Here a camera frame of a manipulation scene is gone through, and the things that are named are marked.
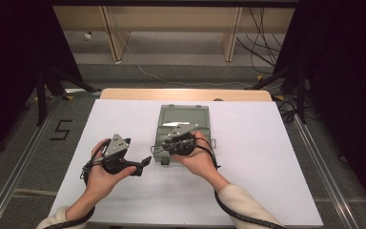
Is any bundle of black cables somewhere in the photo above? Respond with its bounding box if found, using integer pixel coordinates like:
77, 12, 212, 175
235, 7, 284, 76

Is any beige wooden desk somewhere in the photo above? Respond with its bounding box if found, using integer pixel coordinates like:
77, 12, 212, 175
52, 5, 296, 63

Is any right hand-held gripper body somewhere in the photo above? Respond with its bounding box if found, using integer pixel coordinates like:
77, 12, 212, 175
161, 123, 202, 157

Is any black metal stand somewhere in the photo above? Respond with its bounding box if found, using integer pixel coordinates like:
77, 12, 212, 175
33, 65, 103, 127
244, 61, 309, 125

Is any white table cover sheet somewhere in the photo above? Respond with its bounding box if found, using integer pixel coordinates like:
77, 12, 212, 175
49, 98, 324, 228

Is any aluminium floor rail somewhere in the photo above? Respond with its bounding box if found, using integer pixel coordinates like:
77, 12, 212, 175
293, 113, 360, 229
0, 94, 63, 229

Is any black curtain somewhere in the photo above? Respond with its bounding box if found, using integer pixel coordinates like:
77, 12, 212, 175
272, 0, 366, 221
0, 0, 84, 161

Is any person's left hand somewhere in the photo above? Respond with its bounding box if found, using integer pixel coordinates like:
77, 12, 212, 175
85, 138, 138, 199

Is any person's right hand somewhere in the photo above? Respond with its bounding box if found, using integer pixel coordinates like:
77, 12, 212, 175
173, 131, 220, 186

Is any grey translucent compartment box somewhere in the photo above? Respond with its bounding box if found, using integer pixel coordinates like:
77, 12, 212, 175
153, 104, 217, 166

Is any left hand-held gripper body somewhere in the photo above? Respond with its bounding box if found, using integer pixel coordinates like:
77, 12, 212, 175
101, 133, 138, 177

